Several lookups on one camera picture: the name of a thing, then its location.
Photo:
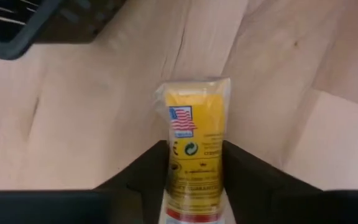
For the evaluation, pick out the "black plastic slotted basket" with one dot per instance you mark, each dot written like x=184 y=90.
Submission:
x=11 y=46

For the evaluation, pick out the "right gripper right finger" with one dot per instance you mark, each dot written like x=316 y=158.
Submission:
x=291 y=205

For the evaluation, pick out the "yellow packet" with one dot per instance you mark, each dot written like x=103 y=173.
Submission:
x=194 y=124

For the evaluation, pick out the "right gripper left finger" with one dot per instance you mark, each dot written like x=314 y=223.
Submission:
x=73 y=207

